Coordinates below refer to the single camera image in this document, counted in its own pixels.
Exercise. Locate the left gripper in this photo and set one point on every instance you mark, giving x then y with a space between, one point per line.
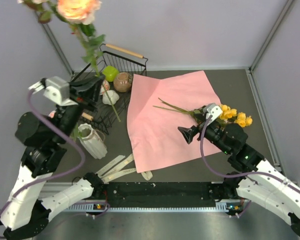
90 87

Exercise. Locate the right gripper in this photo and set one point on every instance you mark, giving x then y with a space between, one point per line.
189 133

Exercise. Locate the pink wrapping paper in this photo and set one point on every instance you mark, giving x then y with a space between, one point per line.
153 129

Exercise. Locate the yellow flower bunch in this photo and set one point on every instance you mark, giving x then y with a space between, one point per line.
228 115

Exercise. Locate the peach rose stem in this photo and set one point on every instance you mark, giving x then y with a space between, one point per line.
79 15

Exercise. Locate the beige ribbon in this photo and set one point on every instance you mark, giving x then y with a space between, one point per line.
116 168

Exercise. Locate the pink flower bunch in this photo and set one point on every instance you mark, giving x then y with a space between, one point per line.
52 114

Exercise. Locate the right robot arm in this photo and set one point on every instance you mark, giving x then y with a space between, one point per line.
256 179

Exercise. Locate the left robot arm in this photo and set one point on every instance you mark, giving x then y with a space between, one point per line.
25 214

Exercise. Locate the white ribbed ceramic vase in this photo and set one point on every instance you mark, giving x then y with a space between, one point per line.
92 140

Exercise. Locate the white red-patterned bowl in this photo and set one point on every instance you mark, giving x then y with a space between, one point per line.
105 86

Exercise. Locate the green plastic cup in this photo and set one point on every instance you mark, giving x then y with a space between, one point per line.
110 73

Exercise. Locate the white flower-shaped cup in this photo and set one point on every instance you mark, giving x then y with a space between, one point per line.
110 97

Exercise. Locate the brown ceramic cup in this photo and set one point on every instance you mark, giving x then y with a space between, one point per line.
123 82

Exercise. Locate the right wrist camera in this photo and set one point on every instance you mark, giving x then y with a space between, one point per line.
212 111

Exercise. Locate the black wire basket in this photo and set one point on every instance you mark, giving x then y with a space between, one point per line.
103 117

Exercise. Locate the left frame post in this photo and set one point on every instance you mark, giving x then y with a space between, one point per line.
57 48

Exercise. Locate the frame post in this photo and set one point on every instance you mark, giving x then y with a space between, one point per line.
57 48
288 6

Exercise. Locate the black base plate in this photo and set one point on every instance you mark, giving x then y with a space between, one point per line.
160 193

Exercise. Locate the slotted cable duct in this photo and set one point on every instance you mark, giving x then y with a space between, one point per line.
97 208

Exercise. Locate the aluminium front rail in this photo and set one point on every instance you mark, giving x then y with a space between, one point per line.
165 187

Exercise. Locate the right frame post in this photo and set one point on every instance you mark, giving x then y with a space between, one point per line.
288 6

